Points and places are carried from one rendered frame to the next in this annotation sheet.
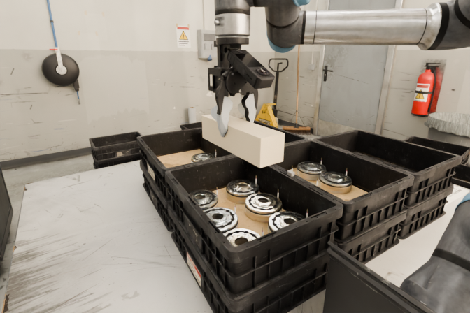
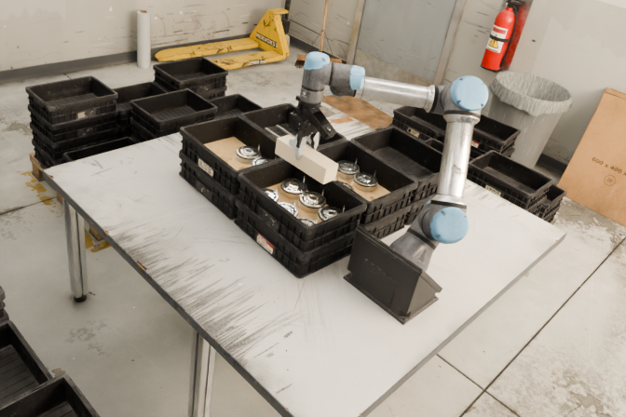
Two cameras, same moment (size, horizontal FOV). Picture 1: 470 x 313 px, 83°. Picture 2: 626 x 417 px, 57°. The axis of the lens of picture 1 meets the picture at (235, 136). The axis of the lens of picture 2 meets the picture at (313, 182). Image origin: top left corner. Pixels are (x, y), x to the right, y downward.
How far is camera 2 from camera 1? 1.41 m
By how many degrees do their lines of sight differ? 21
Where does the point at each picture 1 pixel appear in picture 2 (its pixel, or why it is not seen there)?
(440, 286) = (403, 243)
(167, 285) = (246, 254)
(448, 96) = (527, 48)
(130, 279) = (218, 251)
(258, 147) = (323, 173)
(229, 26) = (312, 98)
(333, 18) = (374, 88)
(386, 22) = (404, 96)
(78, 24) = not seen: outside the picture
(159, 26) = not seen: outside the picture
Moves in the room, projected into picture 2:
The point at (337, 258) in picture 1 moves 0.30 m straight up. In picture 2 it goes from (360, 232) to (378, 154)
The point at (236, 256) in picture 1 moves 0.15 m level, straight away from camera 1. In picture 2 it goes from (309, 231) to (302, 205)
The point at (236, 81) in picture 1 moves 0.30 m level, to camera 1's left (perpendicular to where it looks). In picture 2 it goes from (310, 127) to (219, 124)
